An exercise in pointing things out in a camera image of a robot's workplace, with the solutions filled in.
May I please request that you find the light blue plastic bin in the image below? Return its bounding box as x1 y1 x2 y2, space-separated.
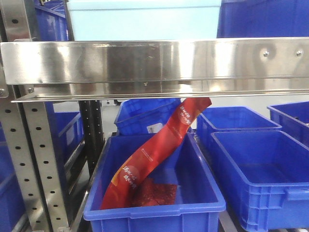
67 0 222 41

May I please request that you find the black perforated shelf upright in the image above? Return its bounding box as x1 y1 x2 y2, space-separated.
78 100 105 177

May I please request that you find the blue bin behind right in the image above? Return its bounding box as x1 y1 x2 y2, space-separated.
196 106 282 147

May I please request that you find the blue bin upper left background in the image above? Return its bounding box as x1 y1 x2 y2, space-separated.
34 0 69 41

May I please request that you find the perforated steel shelf upright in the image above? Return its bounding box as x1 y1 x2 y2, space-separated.
0 0 72 232

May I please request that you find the blue bins left shelf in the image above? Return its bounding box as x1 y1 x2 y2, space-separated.
0 112 83 232

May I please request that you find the flat red snack packet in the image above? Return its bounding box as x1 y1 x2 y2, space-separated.
131 178 178 207

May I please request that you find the blue bin with red packets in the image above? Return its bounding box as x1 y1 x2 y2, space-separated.
84 133 226 232

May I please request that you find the dark blue bin upper right shelf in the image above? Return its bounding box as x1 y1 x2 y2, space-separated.
217 0 309 38

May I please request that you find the blue bin far right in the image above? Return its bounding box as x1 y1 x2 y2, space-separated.
267 101 309 147

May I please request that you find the tilted blue bin with label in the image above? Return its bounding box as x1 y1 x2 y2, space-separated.
114 98 181 136

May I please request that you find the right shelf steel front rail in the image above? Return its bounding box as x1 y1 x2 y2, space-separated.
0 37 309 102

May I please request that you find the long red snack packet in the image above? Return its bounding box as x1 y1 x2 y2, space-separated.
101 97 211 209

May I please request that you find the blue bin front right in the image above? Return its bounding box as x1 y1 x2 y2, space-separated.
210 130 309 232

